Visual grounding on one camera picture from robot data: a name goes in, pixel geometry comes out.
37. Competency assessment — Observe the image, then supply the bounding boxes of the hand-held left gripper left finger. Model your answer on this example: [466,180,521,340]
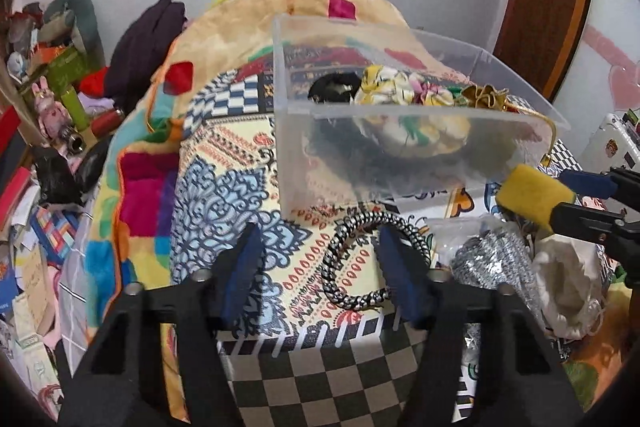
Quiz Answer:
[57,223,266,427]

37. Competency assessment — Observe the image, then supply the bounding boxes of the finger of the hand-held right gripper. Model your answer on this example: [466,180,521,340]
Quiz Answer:
[549,202,640,254]
[559,166,640,204]

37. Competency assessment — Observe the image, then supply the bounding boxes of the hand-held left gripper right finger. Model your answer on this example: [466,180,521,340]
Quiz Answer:
[375,226,586,427]

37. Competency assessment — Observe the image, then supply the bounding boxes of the yellow sponge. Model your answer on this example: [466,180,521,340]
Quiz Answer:
[496,164,576,239]

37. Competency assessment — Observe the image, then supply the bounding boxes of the clear plastic box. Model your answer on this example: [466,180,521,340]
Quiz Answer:
[272,14,572,216]

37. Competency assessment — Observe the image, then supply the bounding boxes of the white suitcase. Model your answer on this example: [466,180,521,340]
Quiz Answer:
[575,108,640,188]

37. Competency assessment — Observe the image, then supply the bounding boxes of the black white striped hair band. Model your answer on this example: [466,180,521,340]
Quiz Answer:
[321,213,432,312]

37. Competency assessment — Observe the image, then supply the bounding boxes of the patterned printed mat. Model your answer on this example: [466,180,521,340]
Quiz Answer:
[169,69,603,427]

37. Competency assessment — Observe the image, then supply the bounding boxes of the silver sequin cloth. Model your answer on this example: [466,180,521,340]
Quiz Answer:
[450,231,543,310]

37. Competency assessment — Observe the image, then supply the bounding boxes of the colourful fleece blanket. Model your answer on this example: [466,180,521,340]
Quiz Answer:
[85,0,418,423]

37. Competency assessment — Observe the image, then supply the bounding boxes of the gold scrunchie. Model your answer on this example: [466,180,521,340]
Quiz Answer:
[460,84,512,112]

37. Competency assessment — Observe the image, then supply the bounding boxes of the pink green scrunchie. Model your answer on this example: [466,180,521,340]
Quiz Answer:
[407,74,467,108]

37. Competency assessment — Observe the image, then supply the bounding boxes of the yellow white scrunchie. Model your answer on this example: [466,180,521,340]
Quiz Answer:
[352,66,416,106]

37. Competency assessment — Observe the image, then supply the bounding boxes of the red flask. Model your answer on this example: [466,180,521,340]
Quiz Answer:
[89,107,126,138]

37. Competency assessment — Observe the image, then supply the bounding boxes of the black scrunchie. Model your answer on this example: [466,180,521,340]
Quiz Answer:
[305,73,366,158]

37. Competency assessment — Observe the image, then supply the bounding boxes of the black plastic bag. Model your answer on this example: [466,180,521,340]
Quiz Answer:
[31,146,85,208]

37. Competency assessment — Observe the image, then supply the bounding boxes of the pile of papers and books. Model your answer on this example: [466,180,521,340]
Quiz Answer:
[0,167,78,413]

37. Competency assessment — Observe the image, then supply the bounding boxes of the green bottle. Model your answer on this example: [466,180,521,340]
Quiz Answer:
[60,86,92,134]

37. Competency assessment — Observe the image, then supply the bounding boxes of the dark purple cloth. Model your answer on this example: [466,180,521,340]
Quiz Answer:
[106,0,189,102]

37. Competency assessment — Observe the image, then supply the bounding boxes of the pink bunny toy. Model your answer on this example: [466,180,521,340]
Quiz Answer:
[31,76,69,141]

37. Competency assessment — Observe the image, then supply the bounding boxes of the green box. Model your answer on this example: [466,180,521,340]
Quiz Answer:
[19,46,97,94]

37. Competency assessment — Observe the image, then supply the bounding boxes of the grey plush toy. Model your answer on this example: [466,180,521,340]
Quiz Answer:
[41,0,107,64]

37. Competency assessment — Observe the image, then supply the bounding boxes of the pink heart wall sticker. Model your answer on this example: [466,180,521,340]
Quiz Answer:
[581,23,640,108]

